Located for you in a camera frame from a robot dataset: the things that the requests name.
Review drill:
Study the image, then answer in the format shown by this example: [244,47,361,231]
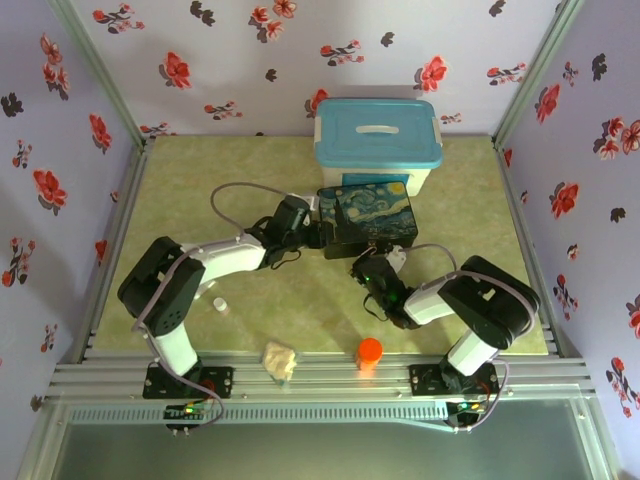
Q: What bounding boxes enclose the green circuit board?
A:
[164,402,211,419]
[449,399,489,416]

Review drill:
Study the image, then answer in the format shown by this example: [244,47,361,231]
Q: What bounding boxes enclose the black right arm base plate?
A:
[408,363,500,399]

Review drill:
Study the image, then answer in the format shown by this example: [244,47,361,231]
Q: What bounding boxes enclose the clear plastic packet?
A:
[192,278,219,301]

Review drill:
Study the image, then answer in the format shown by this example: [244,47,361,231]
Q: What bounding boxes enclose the crumpled white plastic bag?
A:
[262,341,298,389]

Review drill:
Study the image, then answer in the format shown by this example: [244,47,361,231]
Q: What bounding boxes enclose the orange cap bottle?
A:
[355,337,385,379]

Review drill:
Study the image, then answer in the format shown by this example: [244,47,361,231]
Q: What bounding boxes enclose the aluminium frame cross rails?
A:
[49,349,599,401]

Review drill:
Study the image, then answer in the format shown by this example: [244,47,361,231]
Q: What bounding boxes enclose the white storage box blue lid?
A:
[314,98,445,197]

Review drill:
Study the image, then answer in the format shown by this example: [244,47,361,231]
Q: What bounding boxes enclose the starry night tin box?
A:
[316,180,420,261]

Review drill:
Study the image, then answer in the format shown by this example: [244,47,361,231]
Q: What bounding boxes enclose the grey left arm cable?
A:
[130,182,304,434]

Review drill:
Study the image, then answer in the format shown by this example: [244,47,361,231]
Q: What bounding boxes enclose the aluminium frame corner post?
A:
[49,0,151,151]
[492,0,586,151]

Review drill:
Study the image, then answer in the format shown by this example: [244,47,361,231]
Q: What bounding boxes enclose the aluminium frame side rail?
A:
[79,138,155,365]
[492,137,584,359]

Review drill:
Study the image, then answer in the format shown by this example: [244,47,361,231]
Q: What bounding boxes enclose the grey slotted cable duct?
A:
[64,402,451,426]

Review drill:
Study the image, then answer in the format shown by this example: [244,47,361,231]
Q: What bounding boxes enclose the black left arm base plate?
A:
[143,366,235,400]

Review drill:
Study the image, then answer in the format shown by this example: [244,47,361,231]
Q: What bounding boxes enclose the right green circuit board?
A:
[449,399,489,416]

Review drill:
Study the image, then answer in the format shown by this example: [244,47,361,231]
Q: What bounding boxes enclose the left green circuit board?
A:
[164,402,211,419]

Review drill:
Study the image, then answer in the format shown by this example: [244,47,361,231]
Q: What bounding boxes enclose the grey lower metal panel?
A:
[19,422,621,480]

